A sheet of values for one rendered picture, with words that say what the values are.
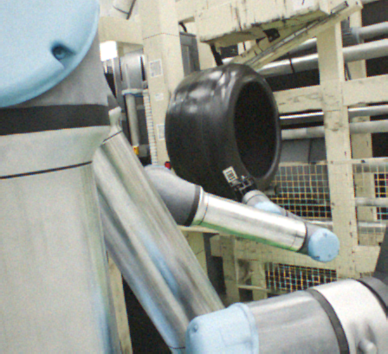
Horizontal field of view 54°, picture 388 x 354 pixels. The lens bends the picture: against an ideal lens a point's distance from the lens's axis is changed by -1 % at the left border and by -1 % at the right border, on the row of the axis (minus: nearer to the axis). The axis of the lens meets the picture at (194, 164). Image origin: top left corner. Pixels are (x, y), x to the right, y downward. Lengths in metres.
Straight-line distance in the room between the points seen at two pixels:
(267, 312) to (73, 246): 0.16
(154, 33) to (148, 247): 1.53
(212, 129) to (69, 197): 1.19
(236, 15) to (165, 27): 0.33
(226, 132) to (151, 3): 0.75
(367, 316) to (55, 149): 0.25
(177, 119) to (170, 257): 1.14
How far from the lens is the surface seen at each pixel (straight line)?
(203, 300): 0.41
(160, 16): 1.83
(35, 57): 0.20
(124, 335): 2.02
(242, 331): 0.30
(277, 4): 1.82
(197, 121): 1.44
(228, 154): 1.42
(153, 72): 1.83
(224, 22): 1.94
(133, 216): 0.37
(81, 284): 0.25
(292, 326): 0.31
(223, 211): 0.85
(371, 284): 0.36
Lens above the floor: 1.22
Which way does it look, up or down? 5 degrees down
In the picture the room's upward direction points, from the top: 7 degrees counter-clockwise
